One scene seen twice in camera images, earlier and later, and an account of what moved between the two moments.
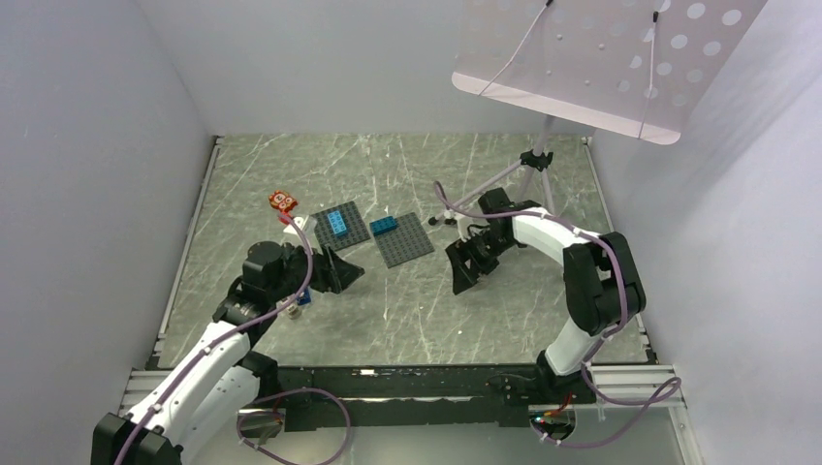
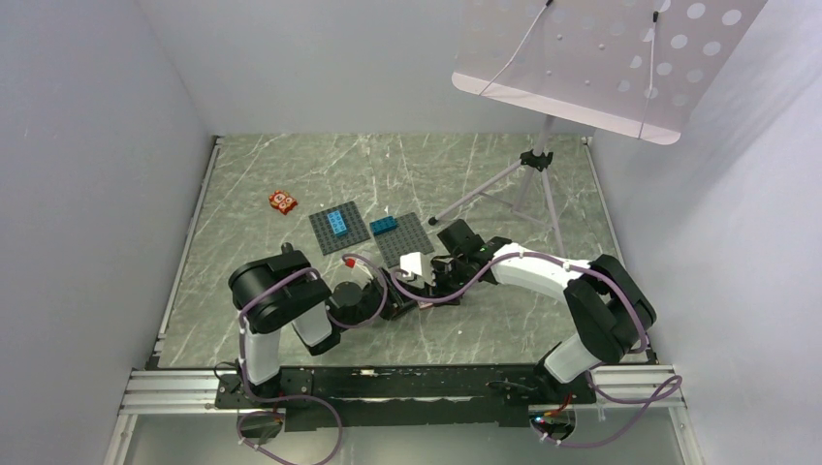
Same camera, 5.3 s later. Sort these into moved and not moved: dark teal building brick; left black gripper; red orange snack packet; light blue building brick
Moved: left black gripper
Not moved: light blue building brick; dark teal building brick; red orange snack packet
